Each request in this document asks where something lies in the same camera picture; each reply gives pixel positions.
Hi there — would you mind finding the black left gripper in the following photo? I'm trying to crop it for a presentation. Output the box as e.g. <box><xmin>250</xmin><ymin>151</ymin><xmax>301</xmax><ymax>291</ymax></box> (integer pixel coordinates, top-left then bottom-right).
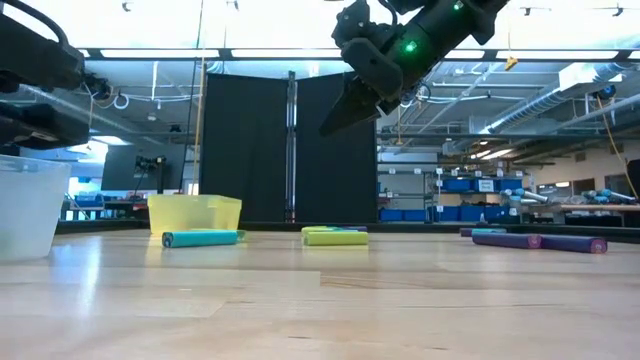
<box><xmin>0</xmin><ymin>12</ymin><xmax>92</xmax><ymax>151</ymax></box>

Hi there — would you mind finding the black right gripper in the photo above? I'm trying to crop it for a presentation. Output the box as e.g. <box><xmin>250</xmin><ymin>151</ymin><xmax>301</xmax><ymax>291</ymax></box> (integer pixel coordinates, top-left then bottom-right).
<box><xmin>318</xmin><ymin>27</ymin><xmax>436</xmax><ymax>137</ymax></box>

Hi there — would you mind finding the clear plastic bin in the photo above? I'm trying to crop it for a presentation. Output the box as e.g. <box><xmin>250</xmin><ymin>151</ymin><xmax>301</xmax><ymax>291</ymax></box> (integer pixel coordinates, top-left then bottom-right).
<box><xmin>0</xmin><ymin>153</ymin><xmax>72</xmax><ymax>264</ymax></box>

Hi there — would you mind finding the black partition panel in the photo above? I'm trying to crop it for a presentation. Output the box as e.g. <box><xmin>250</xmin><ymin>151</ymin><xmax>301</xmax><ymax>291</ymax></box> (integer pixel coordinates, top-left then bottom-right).
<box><xmin>295</xmin><ymin>68</ymin><xmax>379</xmax><ymax>224</ymax></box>
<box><xmin>199</xmin><ymin>73</ymin><xmax>290</xmax><ymax>224</ymax></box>

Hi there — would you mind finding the dark monitor screen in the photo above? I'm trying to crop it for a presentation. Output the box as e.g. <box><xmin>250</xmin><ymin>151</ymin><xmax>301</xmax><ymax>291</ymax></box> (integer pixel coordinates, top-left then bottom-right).
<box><xmin>101</xmin><ymin>143</ymin><xmax>189</xmax><ymax>192</ymax></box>

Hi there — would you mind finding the metal storage shelf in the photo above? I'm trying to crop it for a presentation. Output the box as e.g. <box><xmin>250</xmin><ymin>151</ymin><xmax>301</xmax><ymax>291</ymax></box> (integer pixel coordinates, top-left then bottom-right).
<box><xmin>377</xmin><ymin>167</ymin><xmax>531</xmax><ymax>224</ymax></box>

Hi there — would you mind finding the yellow translucent plastic bin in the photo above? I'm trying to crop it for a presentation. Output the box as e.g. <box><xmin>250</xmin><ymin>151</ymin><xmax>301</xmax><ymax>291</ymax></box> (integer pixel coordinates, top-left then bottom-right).
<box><xmin>146</xmin><ymin>193</ymin><xmax>243</xmax><ymax>235</ymax></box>

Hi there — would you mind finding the wooden workbench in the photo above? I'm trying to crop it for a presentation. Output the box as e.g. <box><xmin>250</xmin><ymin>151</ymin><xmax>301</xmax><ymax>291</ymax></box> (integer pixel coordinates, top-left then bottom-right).
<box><xmin>519</xmin><ymin>202</ymin><xmax>640</xmax><ymax>227</ymax></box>

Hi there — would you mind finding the silver partition post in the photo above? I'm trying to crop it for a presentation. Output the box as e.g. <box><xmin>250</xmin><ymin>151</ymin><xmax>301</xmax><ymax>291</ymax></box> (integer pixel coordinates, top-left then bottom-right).
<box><xmin>284</xmin><ymin>69</ymin><xmax>299</xmax><ymax>224</ymax></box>

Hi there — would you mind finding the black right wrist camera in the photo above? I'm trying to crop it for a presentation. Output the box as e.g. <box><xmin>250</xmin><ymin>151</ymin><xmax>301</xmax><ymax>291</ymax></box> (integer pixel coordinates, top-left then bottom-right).
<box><xmin>332</xmin><ymin>1</ymin><xmax>382</xmax><ymax>50</ymax></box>

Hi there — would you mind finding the black aluminium table frame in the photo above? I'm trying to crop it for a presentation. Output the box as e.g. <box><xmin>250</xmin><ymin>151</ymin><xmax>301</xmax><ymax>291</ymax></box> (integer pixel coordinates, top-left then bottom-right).
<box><xmin>54</xmin><ymin>218</ymin><xmax>640</xmax><ymax>245</ymax></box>

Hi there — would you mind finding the silver corrugated ceiling duct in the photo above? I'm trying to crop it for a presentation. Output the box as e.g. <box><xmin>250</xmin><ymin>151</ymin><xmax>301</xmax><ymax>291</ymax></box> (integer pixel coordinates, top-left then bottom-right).
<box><xmin>477</xmin><ymin>84</ymin><xmax>571</xmax><ymax>136</ymax></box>

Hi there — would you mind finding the white rectangular ceiling duct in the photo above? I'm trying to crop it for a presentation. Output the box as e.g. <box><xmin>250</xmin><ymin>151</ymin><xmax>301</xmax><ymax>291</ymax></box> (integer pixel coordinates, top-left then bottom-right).
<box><xmin>557</xmin><ymin>62</ymin><xmax>624</xmax><ymax>92</ymax></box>

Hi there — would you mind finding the yellow hanging cable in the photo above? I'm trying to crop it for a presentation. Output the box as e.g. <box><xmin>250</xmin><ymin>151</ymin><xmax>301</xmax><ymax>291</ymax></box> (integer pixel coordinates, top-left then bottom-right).
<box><xmin>594</xmin><ymin>94</ymin><xmax>640</xmax><ymax>201</ymax></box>

